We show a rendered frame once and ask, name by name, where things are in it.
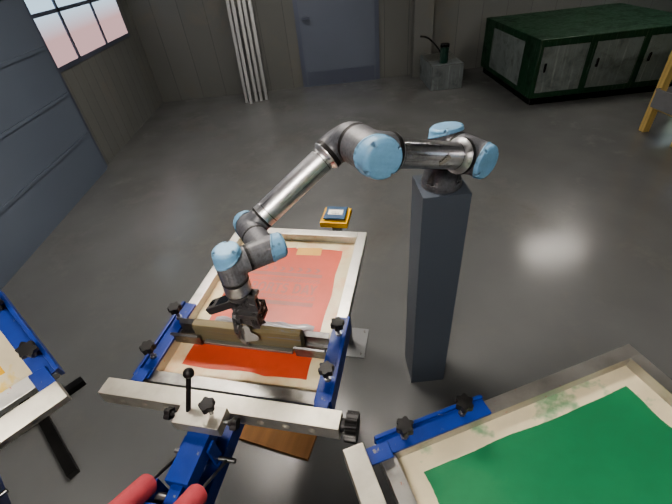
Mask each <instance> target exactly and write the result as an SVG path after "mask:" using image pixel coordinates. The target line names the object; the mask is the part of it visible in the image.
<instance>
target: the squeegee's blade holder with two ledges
mask: <svg viewBox="0 0 672 504"><path fill-rule="evenodd" d="M204 343H205V344H209V345H218V346H226V347H235V348H243V349H252V350H260V351H269V352H278V353H286V354H293V352H294V350H293V349H290V348H281V347H272V346H264V345H255V344H250V346H247V345H245V344H244V343H237V342H228V341H220V340H211V339H205V341H204Z"/></svg>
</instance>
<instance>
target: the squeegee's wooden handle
mask: <svg viewBox="0 0 672 504"><path fill-rule="evenodd" d="M247 326H248V327H249V328H250V330H251V332H252V333H253V334H255V335H257V336H258V337H259V340H258V341H251V342H249V343H250V344H255V345H264V346H272V347H281V348H290V349H293V346H302V347H305V340H304V335H303V331H302V329H293V328H283V327H273V326H264V325H261V326H260V327H261V329H256V328H253V327H252V326H249V325H247ZM192 328H193V330H194V332H195V334H196V335H200V336H201V338H202V340H205V339H211V340H220V341H228V342H237V343H243V342H241V340H240V339H238V337H237V336H236V335H235V333H234V328H233V322H225V321H215V320H205V319H195V320H194V321H193V323H192ZM293 350H294V351H295V349H293Z"/></svg>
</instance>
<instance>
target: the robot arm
mask: <svg viewBox="0 0 672 504"><path fill-rule="evenodd" d="M463 131H464V125H463V124H462V123H460V122H442V123H438V124H435V125H433V126H432V127H431V128H430V130H429V136H428V140H425V139H410V138H403V137H402V136H401V135H400V134H399V133H397V132H392V131H380V130H376V129H373V128H371V127H369V126H367V125H365V124H364V123H362V122H359V121H348V122H345V123H342V124H340V125H338V126H336V127H335V128H333V129H331V130H330V131H329V132H327V133H326V134H325V135H324V136H322V137H321V138H320V139H319V140H318V141H317V142H316V143H315V149H314V150H313V151H312V152H311V153H310V154H309V155H308V156H307V157H306V158H305V159H303V160H302V161H301V162H300V163H299V164H298V165H297V166H296V167H295V168H294V169H293V170H292V171H291V172H290V173H289V174H288V175H287V176H286V177H285V178H284V179H283V180H282V181H281V182H280V183H278V184H277V185H276V186H275V187H274V188H273V189H272V190H271V191H270V192H269V193H268V194H267V195H266V196H265V197H264V198H263V199H262V200H261V201H260V202H259V203H258V204H257V205H256V206H255V207H253V208H252V209H251V210H250V211H248V210H244V211H242V212H239V213H238V214H237V215H236V216H235V217H234V220H233V226H234V228H235V231H236V233H237V235H238V236H239V237H240V238H241V240H242V242H243V243H244V244H243V245H241V246H239V245H238V244H237V243H236V242H234V241H229V242H226V241H225V242H222V243H219V244H218V245H216V246H215V247H214V248H213V250H212V253H211V256H212V260H213V263H214V268H215V270H216V271H217V274H218V276H219V279H220V282H221V285H222V287H223V290H224V293H225V295H224V296H221V297H218V298H215V299H213V300H212V301H211V302H210V304H209V305H208V307H207V308H206V311H207V312H208V313H209V314H210V315H212V314H215V313H219V312H222V311H225V310H228V309H231V308H232V311H233V312H232V321H233V328H234V333H235V335H236V336H237V337H238V339H240V340H241V342H243V343H244V344H245V345H247V346H250V343H249V342H251V341H258V340H259V337H258V336H257V335H255V334H253V333H252V332H251V330H250V328H249V327H248V326H247V325H249V326H252V327H253V328H256V329H261V327H260V326H261V325H262V324H265V323H266V321H265V320H264V319H265V316H266V314H267V312H268V308H267V305H266V302H265V299H259V298H258V297H257V296H258V294H259V289H255V288H252V285H251V282H250V279H249V275H248V273H249V272H251V271H254V270H256V269H259V268H261V267H263V266H266V265H268V264H271V263H273V262H277V261H278V260H280V259H282V258H284V257H286V256H287V254H288V249H287V245H286V242H285V240H284V238H283V236H282V235H281V234H280V233H279V232H275V233H270V234H269V233H268V231H267V230H268V229H269V228H270V227H271V226H272V225H273V224H274V223H275V222H276V221H277V220H278V219H279V218H280V217H281V216H282V215H283V214H285V213H286V212H287V211H288V210H289V209H290V208H291V207H292V206H293V205H294V204H295V203H296V202H297V201H298V200H299V199H300V198H301V197H302V196H303V195H304V194H305V193H306V192H308V191H309V190H310V189H311V188H312V187H313V186H314V185H315V184H316V183H317V182H318V181H319V180H320V179H321V178H322V177H323V176H324V175H325V174H326V173H327V172H328V171H330V170H331V169H332V168H338V167H339V166H340V165H341V164H342V163H344V162H347V163H348V164H350V165H351V166H352V167H354V168H355V169H357V170H358V171H359V172H360V173H361V174H363V175H364V176H366V177H369V178H371V179H374V180H383V179H386V178H389V177H390V176H391V174H394V173H396V172H398V171H399V170H400V169H425V170H424V172H423V174H422V177H421V187H422V188H423V189H424V190H426V191H428V192H431V193H435V194H449V193H453V192H456V191H457V190H459V189H460V188H461V186H462V176H461V174H467V175H470V176H472V177H473V178H476V179H483V178H485V177H486V176H488V175H489V174H490V172H491V171H492V170H493V169H494V167H495V165H496V163H497V160H498V156H499V152H498V147H497V146H496V145H494V144H492V143H491V142H488V141H485V140H483V139H480V138H478V137H475V136H473V135H470V134H468V133H465V132H463ZM242 324H243V325H242Z"/></svg>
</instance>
